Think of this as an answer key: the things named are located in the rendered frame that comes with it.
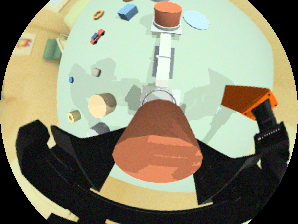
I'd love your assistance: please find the pale blue round dish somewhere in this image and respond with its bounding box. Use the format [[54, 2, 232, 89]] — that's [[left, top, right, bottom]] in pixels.
[[182, 11, 210, 31]]

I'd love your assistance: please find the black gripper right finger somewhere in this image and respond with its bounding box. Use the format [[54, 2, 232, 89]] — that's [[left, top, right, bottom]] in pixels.
[[193, 139, 262, 205]]

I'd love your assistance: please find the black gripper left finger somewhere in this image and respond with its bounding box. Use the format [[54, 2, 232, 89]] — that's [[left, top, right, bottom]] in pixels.
[[51, 125, 126, 193]]

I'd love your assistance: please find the blue cylinder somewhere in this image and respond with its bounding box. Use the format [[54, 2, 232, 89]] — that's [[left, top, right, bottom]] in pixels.
[[68, 76, 73, 83]]

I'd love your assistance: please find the small white rounded block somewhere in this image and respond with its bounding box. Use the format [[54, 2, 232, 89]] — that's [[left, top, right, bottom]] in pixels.
[[92, 68, 101, 77]]

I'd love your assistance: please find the orange-brown cup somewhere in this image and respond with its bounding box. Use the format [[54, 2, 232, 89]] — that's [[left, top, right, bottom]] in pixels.
[[112, 99, 204, 183], [153, 2, 182, 28]]

